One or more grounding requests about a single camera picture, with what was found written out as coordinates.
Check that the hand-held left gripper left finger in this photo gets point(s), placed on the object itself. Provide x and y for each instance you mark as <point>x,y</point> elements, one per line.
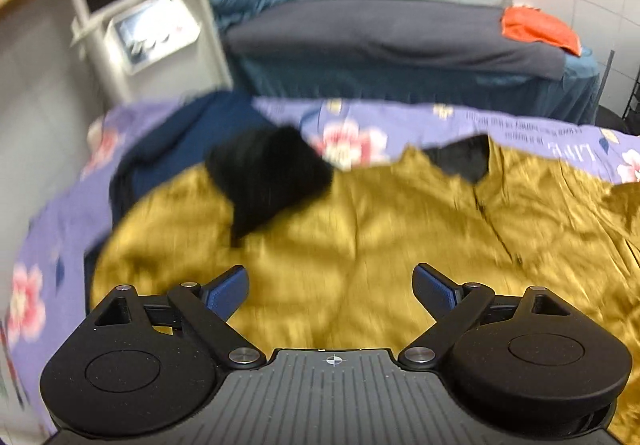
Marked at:
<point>227,292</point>

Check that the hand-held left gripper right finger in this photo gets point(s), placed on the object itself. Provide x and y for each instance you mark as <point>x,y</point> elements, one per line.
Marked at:
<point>434,290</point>

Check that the gold velvet garment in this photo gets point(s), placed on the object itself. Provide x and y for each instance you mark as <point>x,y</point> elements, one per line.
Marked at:
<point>350,235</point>

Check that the black cloth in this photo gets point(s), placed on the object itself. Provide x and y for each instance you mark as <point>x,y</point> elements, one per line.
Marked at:
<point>270,175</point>

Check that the navy blue cloth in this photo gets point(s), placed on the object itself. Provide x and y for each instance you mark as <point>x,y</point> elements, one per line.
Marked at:
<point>170,140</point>

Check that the purple floral bedsheet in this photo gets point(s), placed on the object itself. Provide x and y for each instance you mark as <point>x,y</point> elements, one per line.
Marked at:
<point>60,225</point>

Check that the teal skirted massage bed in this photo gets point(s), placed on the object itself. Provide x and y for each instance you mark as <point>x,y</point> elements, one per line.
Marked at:
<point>400,82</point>

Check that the white machine with screen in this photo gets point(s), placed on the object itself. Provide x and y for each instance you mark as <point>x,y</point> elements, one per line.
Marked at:
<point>160,70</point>

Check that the black stool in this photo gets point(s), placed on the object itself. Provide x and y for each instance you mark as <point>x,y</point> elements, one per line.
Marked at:
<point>612,117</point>

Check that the grey blanket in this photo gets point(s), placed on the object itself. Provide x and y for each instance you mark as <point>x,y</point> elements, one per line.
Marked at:
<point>375,30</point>

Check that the orange towel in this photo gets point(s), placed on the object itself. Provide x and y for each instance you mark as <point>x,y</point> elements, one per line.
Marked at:
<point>535,27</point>

